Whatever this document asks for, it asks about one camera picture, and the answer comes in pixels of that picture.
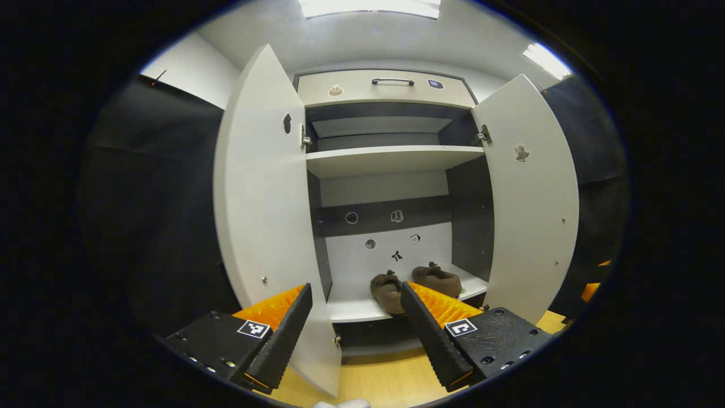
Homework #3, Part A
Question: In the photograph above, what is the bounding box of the ceiling light panel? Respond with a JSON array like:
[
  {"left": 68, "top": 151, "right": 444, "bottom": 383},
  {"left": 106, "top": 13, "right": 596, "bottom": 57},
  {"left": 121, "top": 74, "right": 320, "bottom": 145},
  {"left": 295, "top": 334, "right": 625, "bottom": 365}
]
[
  {"left": 297, "top": 0, "right": 441, "bottom": 19},
  {"left": 522, "top": 42, "right": 573, "bottom": 80}
]

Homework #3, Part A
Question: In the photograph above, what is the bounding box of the white shoe cabinet door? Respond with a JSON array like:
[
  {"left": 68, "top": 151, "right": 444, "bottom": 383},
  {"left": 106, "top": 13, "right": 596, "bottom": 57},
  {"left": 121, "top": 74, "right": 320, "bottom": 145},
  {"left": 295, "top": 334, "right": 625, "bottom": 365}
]
[
  {"left": 471, "top": 74, "right": 580, "bottom": 326},
  {"left": 212, "top": 44, "right": 343, "bottom": 397}
]

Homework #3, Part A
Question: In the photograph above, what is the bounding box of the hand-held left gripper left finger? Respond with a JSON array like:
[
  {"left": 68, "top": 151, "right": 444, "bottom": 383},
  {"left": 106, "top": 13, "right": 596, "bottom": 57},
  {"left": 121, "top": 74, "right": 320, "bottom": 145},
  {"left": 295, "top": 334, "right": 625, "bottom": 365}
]
[{"left": 164, "top": 282, "right": 313, "bottom": 396}]

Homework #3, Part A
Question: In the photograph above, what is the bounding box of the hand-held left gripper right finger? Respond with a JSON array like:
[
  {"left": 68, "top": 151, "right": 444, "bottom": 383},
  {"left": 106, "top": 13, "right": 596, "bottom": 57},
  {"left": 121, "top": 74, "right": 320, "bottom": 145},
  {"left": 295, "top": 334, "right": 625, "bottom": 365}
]
[{"left": 400, "top": 280, "right": 553, "bottom": 393}]

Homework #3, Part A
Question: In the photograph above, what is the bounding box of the black backdrop cloth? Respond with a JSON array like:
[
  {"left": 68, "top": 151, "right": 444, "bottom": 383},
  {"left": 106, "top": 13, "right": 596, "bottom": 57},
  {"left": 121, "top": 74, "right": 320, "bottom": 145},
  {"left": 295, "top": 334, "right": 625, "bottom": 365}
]
[{"left": 79, "top": 74, "right": 630, "bottom": 339}]

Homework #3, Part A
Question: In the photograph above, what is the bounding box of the brown plush shoe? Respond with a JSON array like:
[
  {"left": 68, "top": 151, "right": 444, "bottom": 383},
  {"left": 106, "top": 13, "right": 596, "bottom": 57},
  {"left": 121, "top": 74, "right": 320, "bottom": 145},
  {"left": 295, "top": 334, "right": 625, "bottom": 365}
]
[
  {"left": 370, "top": 270, "right": 407, "bottom": 316},
  {"left": 411, "top": 261, "right": 463, "bottom": 299}
]

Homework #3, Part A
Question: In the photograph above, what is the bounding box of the white shoe cabinet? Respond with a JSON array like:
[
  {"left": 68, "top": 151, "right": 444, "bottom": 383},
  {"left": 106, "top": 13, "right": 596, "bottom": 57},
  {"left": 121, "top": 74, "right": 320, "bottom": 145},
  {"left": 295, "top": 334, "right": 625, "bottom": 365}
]
[{"left": 293, "top": 68, "right": 496, "bottom": 358}]

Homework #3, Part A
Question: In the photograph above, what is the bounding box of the white cabinet drawer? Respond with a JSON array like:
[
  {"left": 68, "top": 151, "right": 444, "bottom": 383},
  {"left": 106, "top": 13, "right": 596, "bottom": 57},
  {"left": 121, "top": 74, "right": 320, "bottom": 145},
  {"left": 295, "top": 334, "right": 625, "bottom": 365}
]
[{"left": 296, "top": 69, "right": 476, "bottom": 109}]

